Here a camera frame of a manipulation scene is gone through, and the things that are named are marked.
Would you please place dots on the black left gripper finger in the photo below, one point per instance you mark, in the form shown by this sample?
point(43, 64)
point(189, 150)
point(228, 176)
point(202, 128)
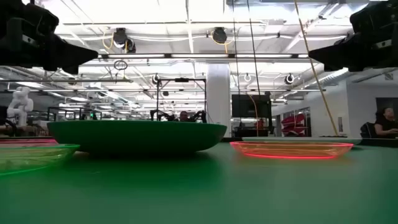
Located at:
point(71, 57)

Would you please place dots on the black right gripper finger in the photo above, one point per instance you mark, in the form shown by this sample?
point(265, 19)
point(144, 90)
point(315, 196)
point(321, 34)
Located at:
point(335, 56)

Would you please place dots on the pink plastic plate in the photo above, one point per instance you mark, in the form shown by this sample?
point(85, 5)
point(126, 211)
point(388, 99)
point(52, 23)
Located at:
point(25, 142)

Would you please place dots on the dark green plastic plate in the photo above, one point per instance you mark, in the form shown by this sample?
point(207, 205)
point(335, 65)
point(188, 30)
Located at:
point(136, 137)

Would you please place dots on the translucent orange plastic plate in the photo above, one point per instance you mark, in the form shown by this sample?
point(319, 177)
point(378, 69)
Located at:
point(292, 150)

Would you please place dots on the translucent green plastic plate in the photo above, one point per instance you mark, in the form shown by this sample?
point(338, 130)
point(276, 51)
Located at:
point(31, 158)

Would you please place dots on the black background robot arm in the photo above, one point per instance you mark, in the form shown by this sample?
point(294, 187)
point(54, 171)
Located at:
point(199, 116)
point(160, 115)

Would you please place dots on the white humanoid robot figure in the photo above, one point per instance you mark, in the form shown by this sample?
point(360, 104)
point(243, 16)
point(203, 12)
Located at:
point(20, 105)

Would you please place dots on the small round ceiling reel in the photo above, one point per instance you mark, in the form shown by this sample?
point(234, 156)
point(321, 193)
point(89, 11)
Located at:
point(155, 79)
point(286, 79)
point(244, 77)

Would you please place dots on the person at desk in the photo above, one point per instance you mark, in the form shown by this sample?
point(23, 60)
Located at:
point(387, 124)

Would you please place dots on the black office chair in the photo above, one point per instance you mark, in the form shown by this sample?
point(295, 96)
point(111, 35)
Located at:
point(367, 130)

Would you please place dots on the red fabric object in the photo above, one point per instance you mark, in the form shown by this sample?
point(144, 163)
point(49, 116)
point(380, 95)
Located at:
point(293, 124)

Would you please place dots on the black monitor screen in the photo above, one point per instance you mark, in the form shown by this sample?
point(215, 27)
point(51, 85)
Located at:
point(251, 105)

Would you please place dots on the white round pillar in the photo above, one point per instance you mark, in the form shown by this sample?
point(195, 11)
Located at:
point(218, 99)

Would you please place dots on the person behind robot rig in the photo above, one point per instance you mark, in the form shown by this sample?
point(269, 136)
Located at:
point(184, 116)

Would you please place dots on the long ceiling light bar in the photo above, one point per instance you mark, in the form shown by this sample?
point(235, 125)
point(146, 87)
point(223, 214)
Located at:
point(199, 56)

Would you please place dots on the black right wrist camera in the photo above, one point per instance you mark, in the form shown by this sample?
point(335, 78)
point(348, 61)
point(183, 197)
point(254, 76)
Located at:
point(367, 18)

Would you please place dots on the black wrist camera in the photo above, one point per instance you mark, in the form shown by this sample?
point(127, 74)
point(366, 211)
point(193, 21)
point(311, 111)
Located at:
point(40, 20)
point(367, 18)

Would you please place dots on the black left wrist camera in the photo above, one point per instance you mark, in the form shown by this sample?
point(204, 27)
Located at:
point(40, 20)

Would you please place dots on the low black frame rack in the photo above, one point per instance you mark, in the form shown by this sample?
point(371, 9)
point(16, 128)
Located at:
point(74, 108)

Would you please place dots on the black table edge rail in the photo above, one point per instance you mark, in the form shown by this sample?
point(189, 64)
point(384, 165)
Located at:
point(379, 142)

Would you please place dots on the black metal rig frame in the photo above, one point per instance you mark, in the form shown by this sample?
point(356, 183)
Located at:
point(157, 99)

